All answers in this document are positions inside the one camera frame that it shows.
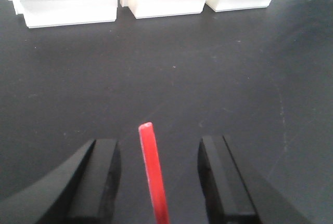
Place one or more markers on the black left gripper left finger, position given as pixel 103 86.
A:
pixel 82 189

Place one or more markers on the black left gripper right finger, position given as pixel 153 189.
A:
pixel 233 189

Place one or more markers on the red plastic spoon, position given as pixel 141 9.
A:
pixel 153 172

